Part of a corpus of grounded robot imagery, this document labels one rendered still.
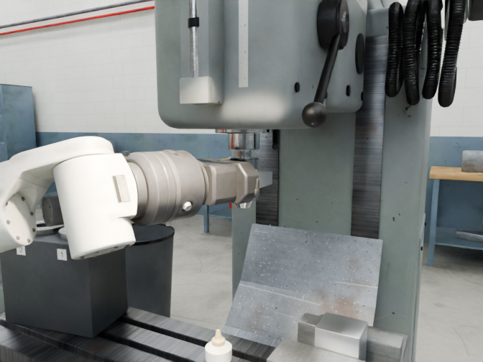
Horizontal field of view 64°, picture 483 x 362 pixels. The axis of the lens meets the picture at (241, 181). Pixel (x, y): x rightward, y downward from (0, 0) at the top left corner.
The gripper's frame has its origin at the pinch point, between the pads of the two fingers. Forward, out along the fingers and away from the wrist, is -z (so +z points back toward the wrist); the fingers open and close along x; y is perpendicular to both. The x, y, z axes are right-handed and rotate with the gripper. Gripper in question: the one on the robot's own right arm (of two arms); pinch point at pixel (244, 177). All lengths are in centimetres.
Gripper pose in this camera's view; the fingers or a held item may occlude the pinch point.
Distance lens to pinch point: 57.5
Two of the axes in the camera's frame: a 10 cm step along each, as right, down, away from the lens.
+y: -0.1, 9.9, 1.4
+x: -7.0, -1.1, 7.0
